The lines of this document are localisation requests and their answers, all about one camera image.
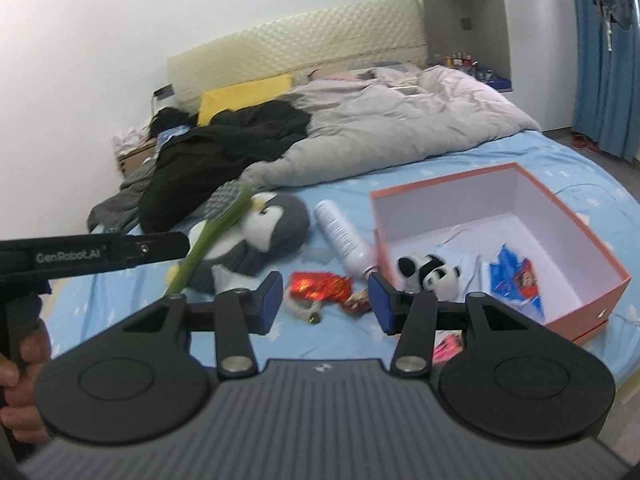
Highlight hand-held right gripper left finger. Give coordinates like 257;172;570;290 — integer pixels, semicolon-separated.
122;271;286;381

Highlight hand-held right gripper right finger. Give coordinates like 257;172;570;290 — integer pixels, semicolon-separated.
367;272;524;378

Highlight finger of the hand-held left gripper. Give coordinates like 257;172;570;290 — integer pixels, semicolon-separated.
122;231;191;267

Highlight red foil wrapper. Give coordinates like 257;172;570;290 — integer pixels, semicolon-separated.
289;270;354;307

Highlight green long-handled grey-head brush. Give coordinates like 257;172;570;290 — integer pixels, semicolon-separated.
164;181;254;297

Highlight small panda plush toy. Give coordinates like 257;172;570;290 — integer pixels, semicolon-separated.
396;253;464;302

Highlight blue white snack packet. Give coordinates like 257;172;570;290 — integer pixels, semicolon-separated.
487;244;549;322

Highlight pink cardboard box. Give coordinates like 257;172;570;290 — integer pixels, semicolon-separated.
369;162;633;345

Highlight person's left hand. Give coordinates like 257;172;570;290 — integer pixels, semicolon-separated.
0;317;53;444

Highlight small white gold-capped tube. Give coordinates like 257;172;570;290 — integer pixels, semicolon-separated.
294;304;324;327

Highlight bed with blue sheet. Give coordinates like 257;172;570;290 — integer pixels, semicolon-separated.
30;129;640;393

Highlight dark grey cloth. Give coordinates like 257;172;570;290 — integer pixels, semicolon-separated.
86;159;162;234

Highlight pink small item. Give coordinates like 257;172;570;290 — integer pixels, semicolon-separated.
433;331;464;367

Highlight white spray can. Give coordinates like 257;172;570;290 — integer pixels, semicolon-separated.
313;199;382;282

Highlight grey penguin plush toy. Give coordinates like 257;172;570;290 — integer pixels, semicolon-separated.
186;191;312;295

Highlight wooden nightstand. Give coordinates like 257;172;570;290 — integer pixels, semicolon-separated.
116;138;162;179

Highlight black jacket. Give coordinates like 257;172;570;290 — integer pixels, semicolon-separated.
138;99;314;235

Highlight white crumpled cloth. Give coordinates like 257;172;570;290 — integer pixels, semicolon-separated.
112;124;154;157

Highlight black bag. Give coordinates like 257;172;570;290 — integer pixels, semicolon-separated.
146;106;199;137

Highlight yellow pillow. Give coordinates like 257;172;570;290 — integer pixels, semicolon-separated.
196;73;297;127

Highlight light grey duvet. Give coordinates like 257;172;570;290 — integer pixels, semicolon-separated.
239;64;544;194

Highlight cream quilted headboard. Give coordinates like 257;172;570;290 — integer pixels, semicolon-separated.
166;0;429;107

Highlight row of small bottles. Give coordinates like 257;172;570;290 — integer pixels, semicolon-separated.
440;50;478;70

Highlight red slippers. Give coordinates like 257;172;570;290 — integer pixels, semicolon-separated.
569;131;603;155

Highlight blue curtain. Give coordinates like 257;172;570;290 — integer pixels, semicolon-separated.
569;0;640;162

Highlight black charger with cable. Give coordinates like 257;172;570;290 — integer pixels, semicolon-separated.
150;84;177;116

